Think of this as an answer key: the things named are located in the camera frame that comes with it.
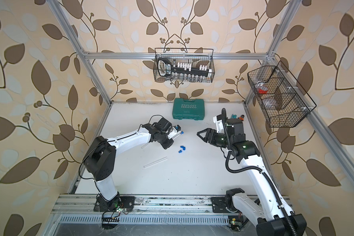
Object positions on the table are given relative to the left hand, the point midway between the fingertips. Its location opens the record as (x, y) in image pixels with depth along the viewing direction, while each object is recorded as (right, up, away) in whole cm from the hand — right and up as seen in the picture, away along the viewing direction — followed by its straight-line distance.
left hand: (169, 140), depth 90 cm
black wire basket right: (+60, +23, -16) cm, 66 cm away
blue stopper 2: (+9, -5, +4) cm, 11 cm away
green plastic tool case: (+13, +20, +22) cm, 32 cm away
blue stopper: (+8, +5, -2) cm, 10 cm away
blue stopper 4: (+8, -5, +6) cm, 11 cm away
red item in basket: (+53, +29, -8) cm, 61 cm away
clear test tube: (+5, +4, -7) cm, 9 cm away
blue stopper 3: (+7, -8, +4) cm, 11 cm away
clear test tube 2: (-8, -13, -1) cm, 16 cm away
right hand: (+18, +5, -17) cm, 25 cm away
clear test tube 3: (-8, +2, -28) cm, 29 cm away
